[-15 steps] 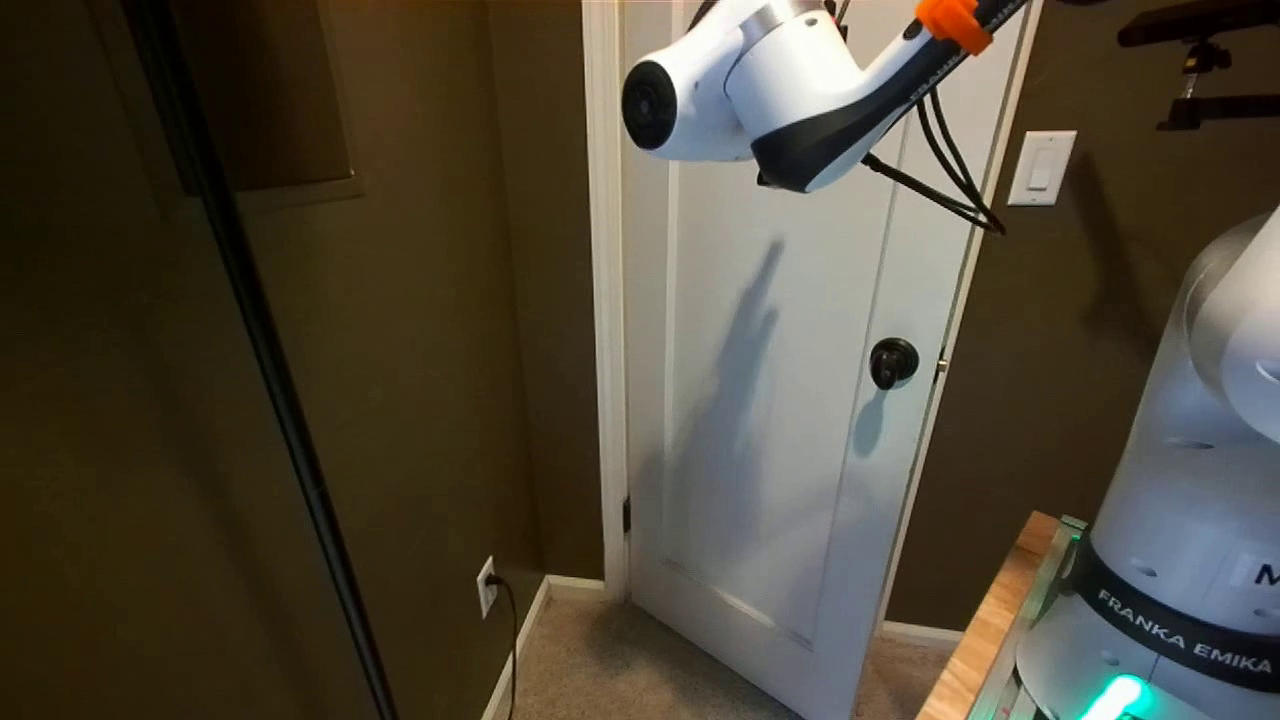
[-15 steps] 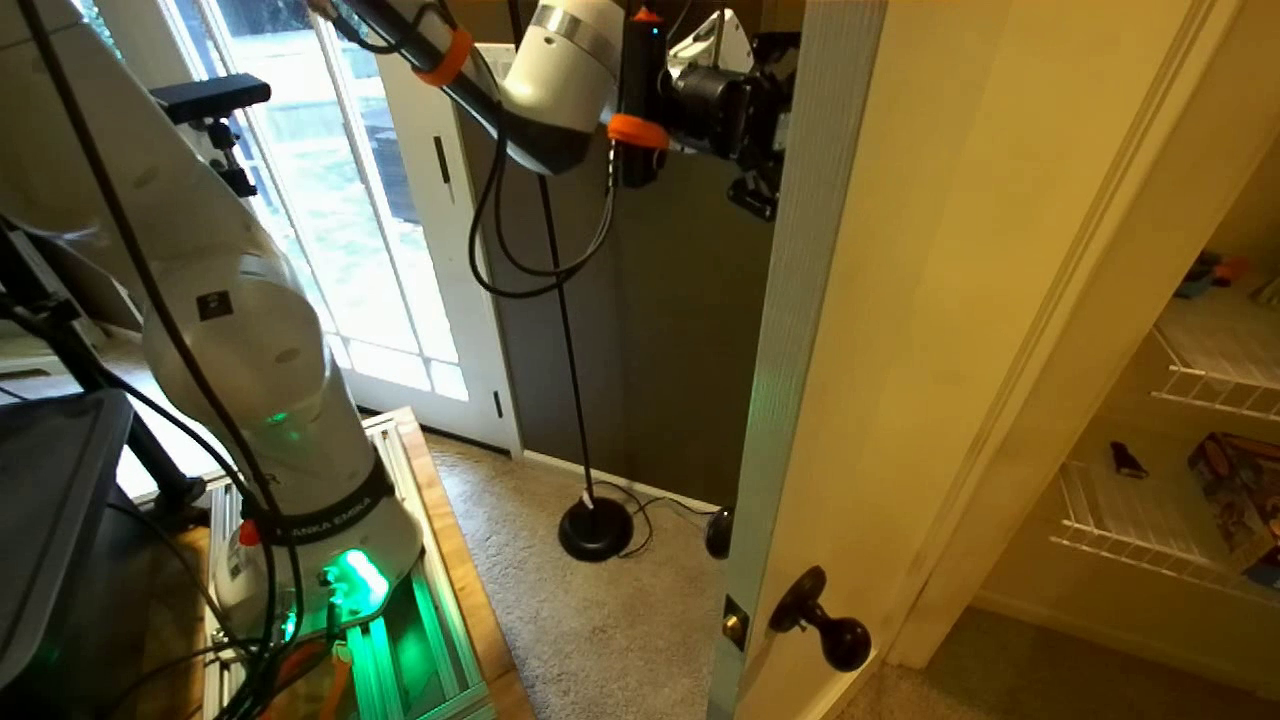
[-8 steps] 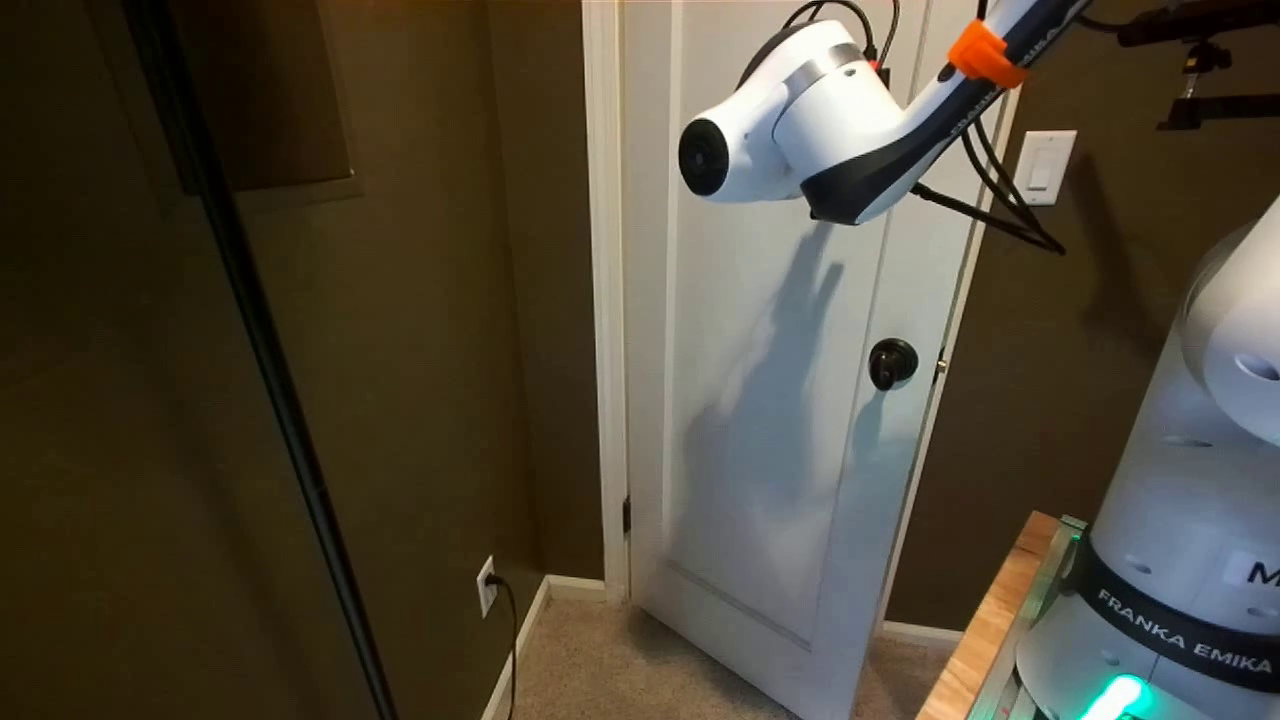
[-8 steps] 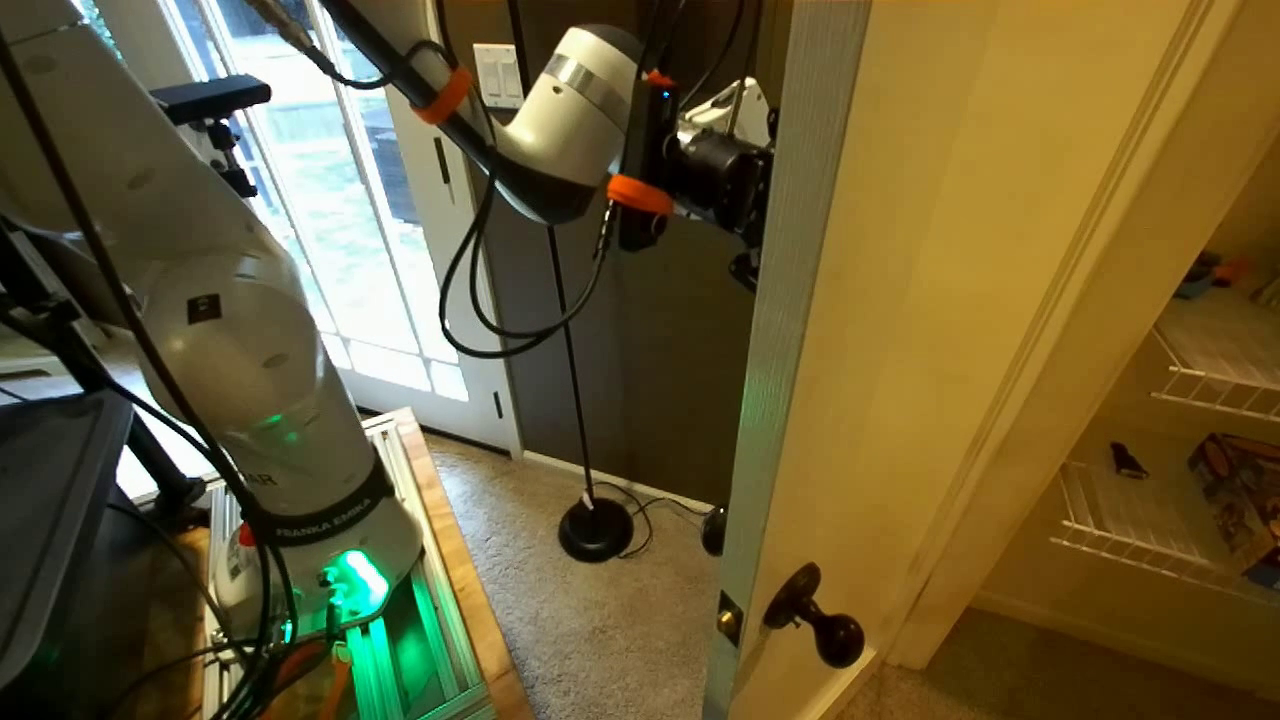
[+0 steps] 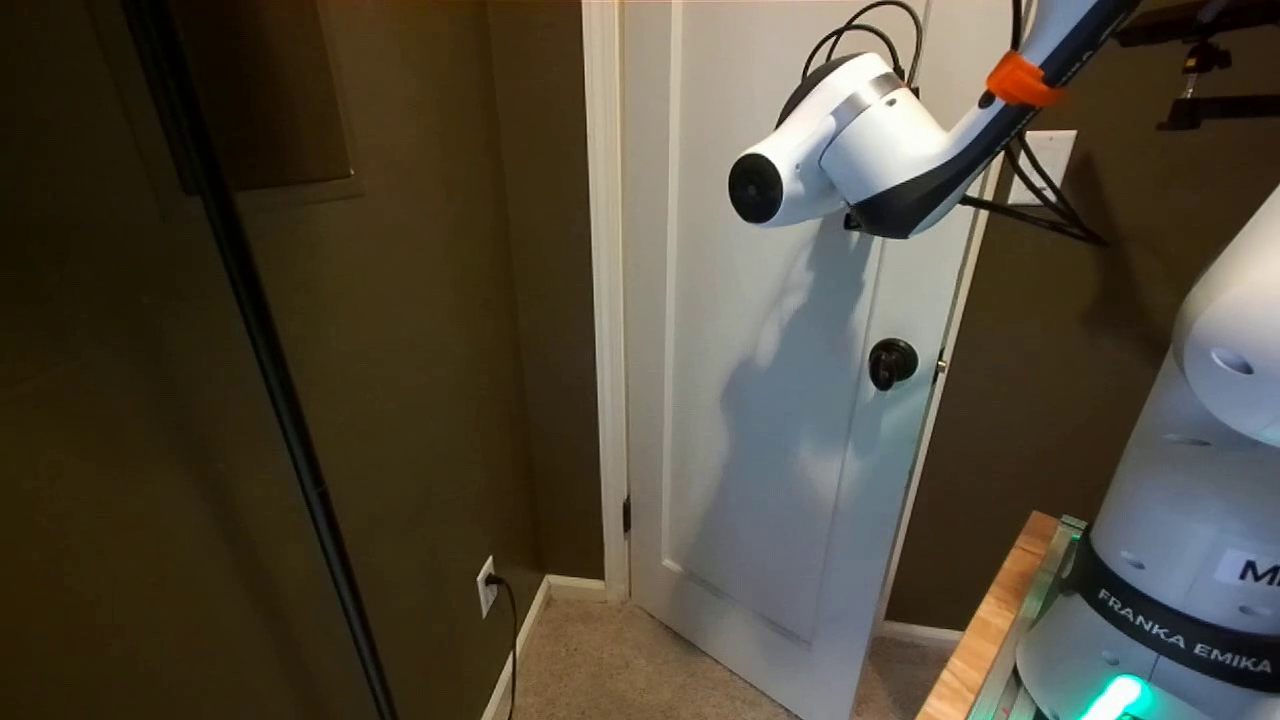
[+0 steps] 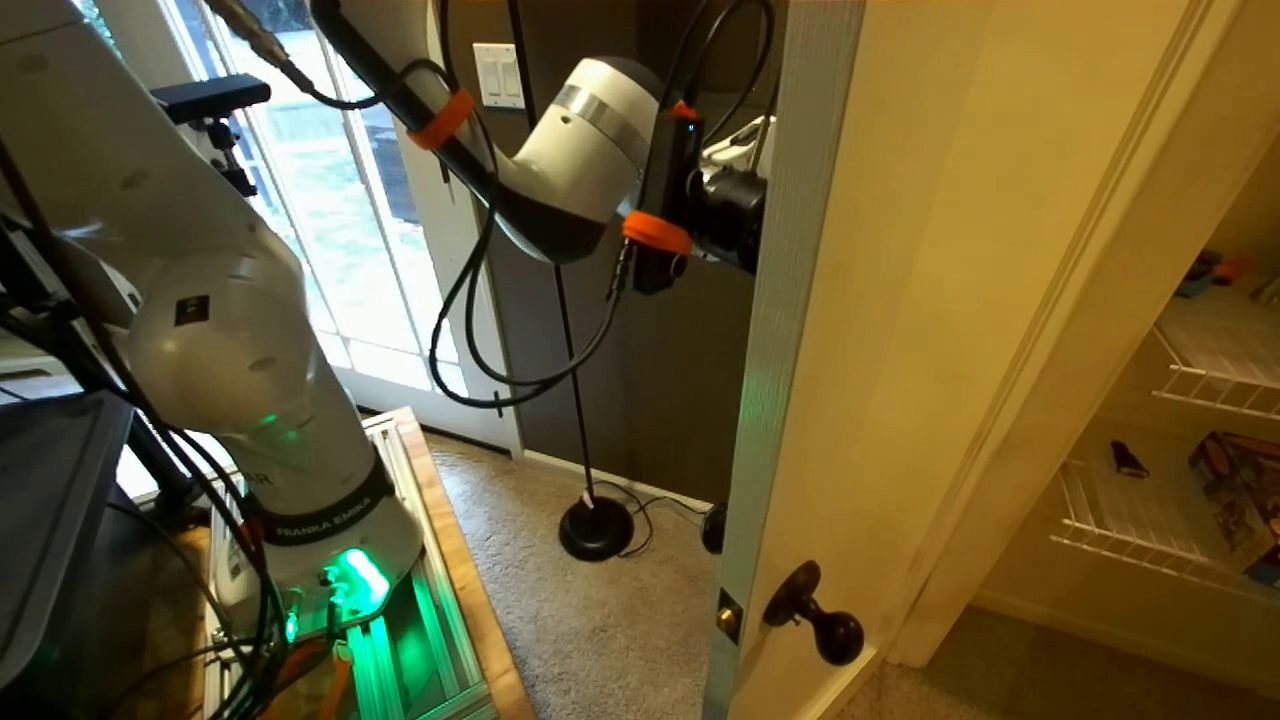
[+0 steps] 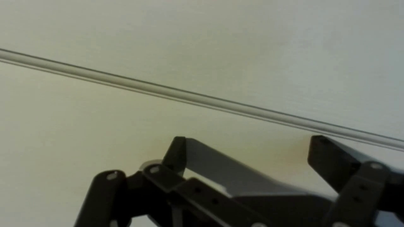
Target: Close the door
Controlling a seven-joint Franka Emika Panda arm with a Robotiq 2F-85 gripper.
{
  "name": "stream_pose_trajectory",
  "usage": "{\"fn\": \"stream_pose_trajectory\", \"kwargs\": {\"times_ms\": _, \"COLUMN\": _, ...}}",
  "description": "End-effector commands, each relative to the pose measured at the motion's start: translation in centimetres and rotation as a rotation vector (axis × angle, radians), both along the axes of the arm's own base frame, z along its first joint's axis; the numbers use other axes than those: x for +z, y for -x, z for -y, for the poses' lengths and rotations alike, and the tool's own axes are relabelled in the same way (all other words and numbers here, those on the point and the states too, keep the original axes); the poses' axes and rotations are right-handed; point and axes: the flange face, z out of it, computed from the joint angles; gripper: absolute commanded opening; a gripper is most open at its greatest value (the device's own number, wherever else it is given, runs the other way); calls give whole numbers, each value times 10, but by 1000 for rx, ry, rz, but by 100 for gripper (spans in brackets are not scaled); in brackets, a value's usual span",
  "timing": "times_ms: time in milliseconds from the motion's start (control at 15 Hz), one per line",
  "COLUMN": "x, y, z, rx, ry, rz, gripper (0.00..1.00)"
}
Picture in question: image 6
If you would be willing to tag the white panel door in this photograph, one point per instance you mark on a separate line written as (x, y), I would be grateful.
(962, 264)

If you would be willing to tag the white glass french door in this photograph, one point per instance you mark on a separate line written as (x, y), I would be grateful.
(443, 281)

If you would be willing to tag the colourful printed box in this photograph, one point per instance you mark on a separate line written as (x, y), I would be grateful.
(1241, 493)

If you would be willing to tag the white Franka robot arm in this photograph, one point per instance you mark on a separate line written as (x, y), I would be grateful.
(585, 147)

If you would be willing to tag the white door frame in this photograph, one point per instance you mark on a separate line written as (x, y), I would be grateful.
(1065, 333)

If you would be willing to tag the black metal frame strut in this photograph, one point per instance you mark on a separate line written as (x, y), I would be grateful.
(162, 467)

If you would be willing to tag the black door knob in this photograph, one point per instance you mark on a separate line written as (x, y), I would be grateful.
(816, 619)
(715, 531)

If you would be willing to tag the black inner door knob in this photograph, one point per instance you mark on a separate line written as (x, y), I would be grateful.
(816, 619)

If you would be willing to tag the brass door latch plate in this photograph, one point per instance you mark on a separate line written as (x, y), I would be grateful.
(731, 619)

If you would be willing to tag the black floor lamp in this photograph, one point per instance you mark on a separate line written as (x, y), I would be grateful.
(593, 531)

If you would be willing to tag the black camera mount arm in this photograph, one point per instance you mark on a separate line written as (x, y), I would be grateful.
(234, 161)

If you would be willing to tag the small dark shelf item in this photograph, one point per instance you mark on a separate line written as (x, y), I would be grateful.
(1128, 463)

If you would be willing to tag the black stereo camera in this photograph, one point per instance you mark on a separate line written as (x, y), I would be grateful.
(207, 96)

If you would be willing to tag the orange and blue shelf items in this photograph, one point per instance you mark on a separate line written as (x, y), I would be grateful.
(1207, 276)

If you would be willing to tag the white wall switch plate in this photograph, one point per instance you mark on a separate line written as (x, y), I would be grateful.
(496, 78)

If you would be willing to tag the black outer door knob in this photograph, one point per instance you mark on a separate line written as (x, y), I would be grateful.
(715, 531)

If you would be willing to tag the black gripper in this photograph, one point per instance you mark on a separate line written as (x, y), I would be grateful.
(725, 200)

